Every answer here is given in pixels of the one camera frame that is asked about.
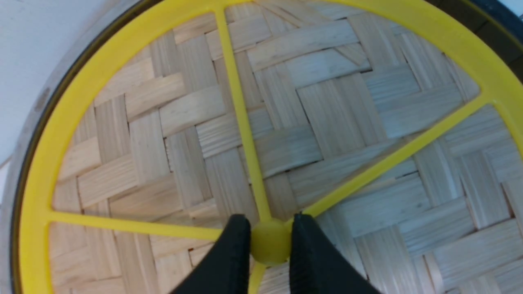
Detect woven bamboo steamer lid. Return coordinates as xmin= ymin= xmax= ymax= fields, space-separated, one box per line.
xmin=12 ymin=0 xmax=523 ymax=294

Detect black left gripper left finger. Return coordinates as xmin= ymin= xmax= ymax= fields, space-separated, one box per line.
xmin=171 ymin=214 xmax=251 ymax=294

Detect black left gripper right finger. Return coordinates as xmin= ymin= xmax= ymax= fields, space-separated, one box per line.
xmin=289 ymin=213 xmax=379 ymax=294

